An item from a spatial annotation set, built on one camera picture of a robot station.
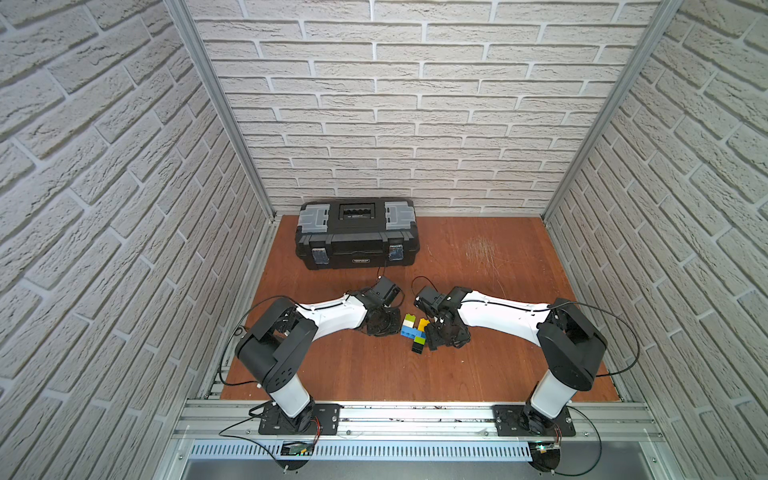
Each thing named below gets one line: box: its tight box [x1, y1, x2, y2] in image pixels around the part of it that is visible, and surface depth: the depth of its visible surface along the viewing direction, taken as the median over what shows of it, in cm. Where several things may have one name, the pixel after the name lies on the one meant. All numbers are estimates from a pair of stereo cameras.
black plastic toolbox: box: [295, 198, 420, 270], surface depth 95 cm
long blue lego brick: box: [400, 325, 427, 340], surface depth 89 cm
